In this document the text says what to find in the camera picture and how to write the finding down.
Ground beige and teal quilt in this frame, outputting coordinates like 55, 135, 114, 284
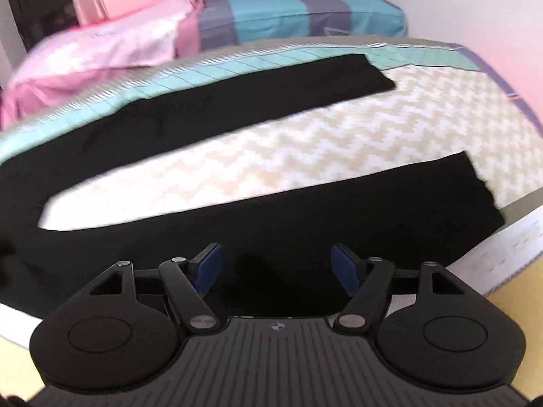
0, 36, 543, 244

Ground black pants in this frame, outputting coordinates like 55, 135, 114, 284
0, 54, 505, 318

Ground white mattress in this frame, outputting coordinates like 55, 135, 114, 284
450, 208, 543, 298

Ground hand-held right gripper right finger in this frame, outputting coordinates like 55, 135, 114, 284
330, 243, 467, 333

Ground teal and grey striped pillow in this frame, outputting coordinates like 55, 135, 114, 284
197, 0, 408, 52

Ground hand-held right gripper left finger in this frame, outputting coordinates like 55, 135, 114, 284
87, 243, 225, 333

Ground pink pillow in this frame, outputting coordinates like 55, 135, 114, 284
0, 0, 205, 130

